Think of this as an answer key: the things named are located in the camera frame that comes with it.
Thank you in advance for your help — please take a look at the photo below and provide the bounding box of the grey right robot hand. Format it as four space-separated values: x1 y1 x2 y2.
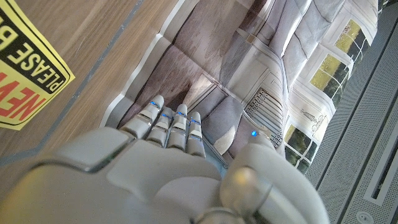
0 95 330 224

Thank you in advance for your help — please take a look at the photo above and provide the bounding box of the yellow snack packet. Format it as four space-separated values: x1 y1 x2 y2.
0 0 76 131

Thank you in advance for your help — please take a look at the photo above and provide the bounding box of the printed sofa room backdrop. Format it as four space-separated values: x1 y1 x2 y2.
99 0 380 175

